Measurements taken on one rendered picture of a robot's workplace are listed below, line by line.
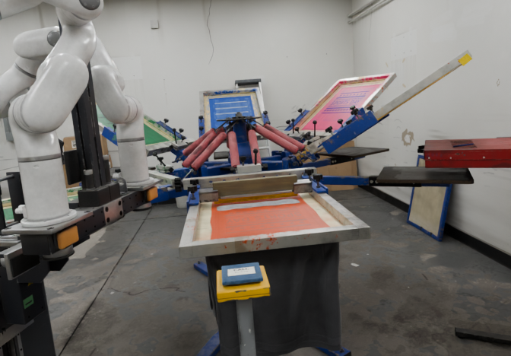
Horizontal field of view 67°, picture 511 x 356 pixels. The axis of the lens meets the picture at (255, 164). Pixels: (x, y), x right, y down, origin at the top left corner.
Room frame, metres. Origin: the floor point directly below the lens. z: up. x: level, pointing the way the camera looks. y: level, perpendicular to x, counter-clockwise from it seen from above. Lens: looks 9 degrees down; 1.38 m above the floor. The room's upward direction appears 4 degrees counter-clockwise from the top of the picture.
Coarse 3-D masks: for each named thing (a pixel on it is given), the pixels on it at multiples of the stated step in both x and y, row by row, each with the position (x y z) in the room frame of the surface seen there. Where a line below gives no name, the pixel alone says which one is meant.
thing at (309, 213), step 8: (256, 200) 1.72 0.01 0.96; (264, 200) 1.71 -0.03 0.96; (272, 200) 1.70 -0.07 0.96; (264, 208) 1.57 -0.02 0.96; (304, 208) 1.52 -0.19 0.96; (312, 208) 1.51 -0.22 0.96; (304, 216) 1.42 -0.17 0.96; (312, 216) 1.41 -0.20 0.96; (312, 224) 1.31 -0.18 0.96; (320, 224) 1.30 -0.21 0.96; (272, 232) 1.26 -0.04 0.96
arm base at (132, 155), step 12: (120, 144) 1.34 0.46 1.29; (132, 144) 1.34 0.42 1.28; (144, 144) 1.38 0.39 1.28; (120, 156) 1.35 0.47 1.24; (132, 156) 1.34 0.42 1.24; (144, 156) 1.37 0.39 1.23; (120, 168) 1.36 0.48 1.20; (132, 168) 1.33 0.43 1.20; (144, 168) 1.36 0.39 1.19; (120, 180) 1.36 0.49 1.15; (132, 180) 1.33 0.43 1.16; (144, 180) 1.36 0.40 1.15
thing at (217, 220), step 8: (216, 208) 1.62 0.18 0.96; (240, 208) 1.59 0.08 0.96; (248, 208) 1.58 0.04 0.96; (256, 208) 1.57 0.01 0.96; (216, 216) 1.50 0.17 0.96; (216, 224) 1.39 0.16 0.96; (224, 224) 1.38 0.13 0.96; (216, 232) 1.30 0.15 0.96; (224, 232) 1.30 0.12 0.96; (248, 232) 1.28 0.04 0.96; (256, 232) 1.27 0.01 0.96; (264, 232) 1.26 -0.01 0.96
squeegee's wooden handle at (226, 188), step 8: (272, 176) 1.71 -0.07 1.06; (280, 176) 1.71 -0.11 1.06; (288, 176) 1.71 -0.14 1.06; (296, 176) 1.71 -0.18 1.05; (216, 184) 1.68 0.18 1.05; (224, 184) 1.68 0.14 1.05; (232, 184) 1.68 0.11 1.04; (240, 184) 1.69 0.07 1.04; (248, 184) 1.69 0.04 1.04; (256, 184) 1.69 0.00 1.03; (264, 184) 1.70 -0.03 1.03; (272, 184) 1.70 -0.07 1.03; (280, 184) 1.70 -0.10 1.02; (288, 184) 1.71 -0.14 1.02; (224, 192) 1.68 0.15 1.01; (232, 192) 1.68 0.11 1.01; (240, 192) 1.69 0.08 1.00; (248, 192) 1.69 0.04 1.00; (256, 192) 1.69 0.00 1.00
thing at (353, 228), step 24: (312, 192) 1.71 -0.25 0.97; (192, 216) 1.41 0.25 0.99; (336, 216) 1.36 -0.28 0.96; (192, 240) 1.14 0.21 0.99; (216, 240) 1.12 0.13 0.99; (240, 240) 1.10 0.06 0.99; (264, 240) 1.11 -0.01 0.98; (288, 240) 1.12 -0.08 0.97; (312, 240) 1.12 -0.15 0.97; (336, 240) 1.13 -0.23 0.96
